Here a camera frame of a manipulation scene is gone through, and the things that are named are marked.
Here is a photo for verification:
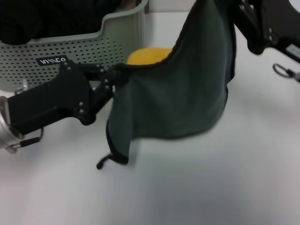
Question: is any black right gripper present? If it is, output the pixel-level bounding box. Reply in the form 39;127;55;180
235;0;300;61

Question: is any right gripper cable with plug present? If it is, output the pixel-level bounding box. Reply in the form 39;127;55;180
272;63;300;83

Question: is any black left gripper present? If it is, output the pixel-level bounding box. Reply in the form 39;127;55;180
7;61;123;136

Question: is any sage green perforated storage box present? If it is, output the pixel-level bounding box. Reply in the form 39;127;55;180
0;0;150;91

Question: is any green and yellow towel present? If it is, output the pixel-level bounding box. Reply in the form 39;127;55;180
97;0;237;170

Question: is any black cloth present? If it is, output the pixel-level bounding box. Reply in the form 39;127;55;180
0;0;122;45

